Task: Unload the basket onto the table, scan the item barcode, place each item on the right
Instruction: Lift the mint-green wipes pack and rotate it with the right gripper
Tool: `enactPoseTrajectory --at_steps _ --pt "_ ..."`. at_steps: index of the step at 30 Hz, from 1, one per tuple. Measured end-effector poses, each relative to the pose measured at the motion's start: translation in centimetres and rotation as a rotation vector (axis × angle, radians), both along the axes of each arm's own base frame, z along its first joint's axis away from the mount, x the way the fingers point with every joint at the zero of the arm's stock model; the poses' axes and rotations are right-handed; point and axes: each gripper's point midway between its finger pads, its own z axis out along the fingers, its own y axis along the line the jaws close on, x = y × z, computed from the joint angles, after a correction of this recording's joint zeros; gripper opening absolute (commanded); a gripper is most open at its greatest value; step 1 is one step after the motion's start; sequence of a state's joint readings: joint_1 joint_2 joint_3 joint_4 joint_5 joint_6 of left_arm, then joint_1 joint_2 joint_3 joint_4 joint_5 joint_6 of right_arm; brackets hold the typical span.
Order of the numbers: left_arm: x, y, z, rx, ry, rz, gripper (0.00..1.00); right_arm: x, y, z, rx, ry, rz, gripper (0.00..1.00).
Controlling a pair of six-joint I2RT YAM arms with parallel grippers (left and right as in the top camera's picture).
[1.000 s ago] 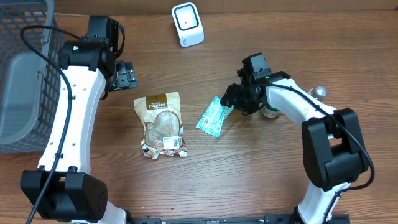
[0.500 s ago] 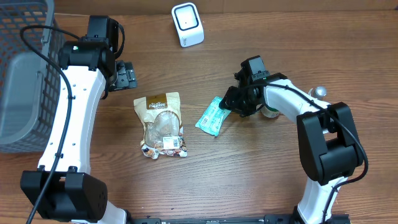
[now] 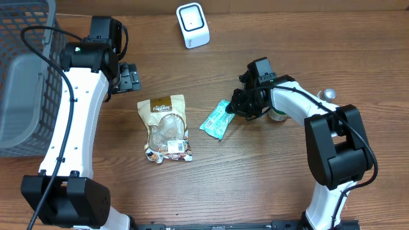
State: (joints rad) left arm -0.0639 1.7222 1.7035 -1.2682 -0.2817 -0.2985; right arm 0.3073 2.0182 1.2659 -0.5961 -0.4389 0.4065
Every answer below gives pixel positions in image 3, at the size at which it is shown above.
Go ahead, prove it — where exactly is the white barcode scanner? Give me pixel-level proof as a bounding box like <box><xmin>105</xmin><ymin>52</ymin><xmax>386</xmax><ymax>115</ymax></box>
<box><xmin>176</xmin><ymin>2</ymin><xmax>210</xmax><ymax>49</ymax></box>

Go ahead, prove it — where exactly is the green tissue canister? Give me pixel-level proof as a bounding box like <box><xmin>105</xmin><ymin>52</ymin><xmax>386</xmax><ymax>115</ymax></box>
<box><xmin>268</xmin><ymin>108</ymin><xmax>288</xmax><ymax>121</ymax></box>

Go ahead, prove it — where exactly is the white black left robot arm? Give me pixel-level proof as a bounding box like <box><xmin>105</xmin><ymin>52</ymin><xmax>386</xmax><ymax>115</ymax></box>
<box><xmin>21</xmin><ymin>40</ymin><xmax>135</xmax><ymax>229</ymax></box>

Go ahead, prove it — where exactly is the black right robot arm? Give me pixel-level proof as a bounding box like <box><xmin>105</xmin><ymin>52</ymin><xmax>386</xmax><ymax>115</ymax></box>
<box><xmin>226</xmin><ymin>73</ymin><xmax>378</xmax><ymax>229</ymax></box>

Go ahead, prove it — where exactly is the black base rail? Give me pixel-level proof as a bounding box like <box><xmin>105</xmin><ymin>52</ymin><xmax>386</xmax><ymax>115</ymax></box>
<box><xmin>134</xmin><ymin>220</ymin><xmax>301</xmax><ymax>230</ymax></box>

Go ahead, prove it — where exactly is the grey plastic mesh basket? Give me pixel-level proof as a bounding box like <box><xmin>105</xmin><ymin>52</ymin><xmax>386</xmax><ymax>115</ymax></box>
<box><xmin>1</xmin><ymin>0</ymin><xmax>67</xmax><ymax>157</ymax></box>

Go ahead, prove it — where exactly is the teal snack packet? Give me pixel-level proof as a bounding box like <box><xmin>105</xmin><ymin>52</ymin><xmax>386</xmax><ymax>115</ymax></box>
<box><xmin>199</xmin><ymin>100</ymin><xmax>235</xmax><ymax>140</ymax></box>

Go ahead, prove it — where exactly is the brown snack pouch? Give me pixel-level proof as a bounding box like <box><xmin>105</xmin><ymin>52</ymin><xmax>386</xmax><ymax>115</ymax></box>
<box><xmin>137</xmin><ymin>95</ymin><xmax>192</xmax><ymax>164</ymax></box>

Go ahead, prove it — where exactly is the yellow dish soap bottle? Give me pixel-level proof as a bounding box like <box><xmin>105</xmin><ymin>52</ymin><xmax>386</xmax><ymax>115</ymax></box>
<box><xmin>317</xmin><ymin>88</ymin><xmax>336</xmax><ymax>103</ymax></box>

